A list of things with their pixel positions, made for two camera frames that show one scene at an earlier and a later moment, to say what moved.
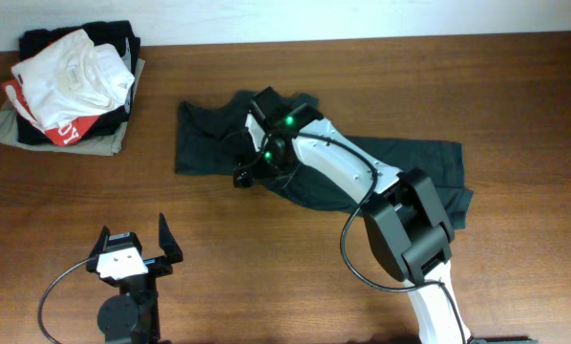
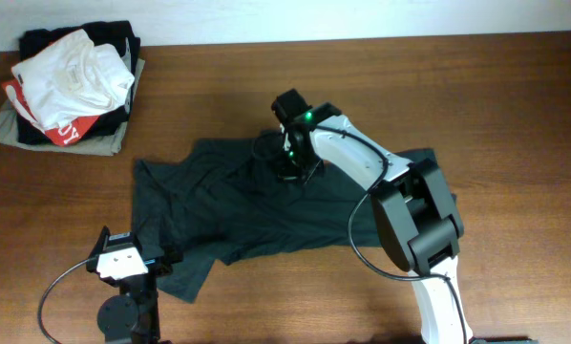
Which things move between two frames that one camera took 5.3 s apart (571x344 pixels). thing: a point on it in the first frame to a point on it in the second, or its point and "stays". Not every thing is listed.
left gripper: [161, 266] stays
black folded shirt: [105, 32] stays
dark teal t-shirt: [212, 137] to [224, 198]
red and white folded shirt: [63, 135] stays
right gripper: [258, 169] to [285, 172]
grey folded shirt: [4, 129] stays
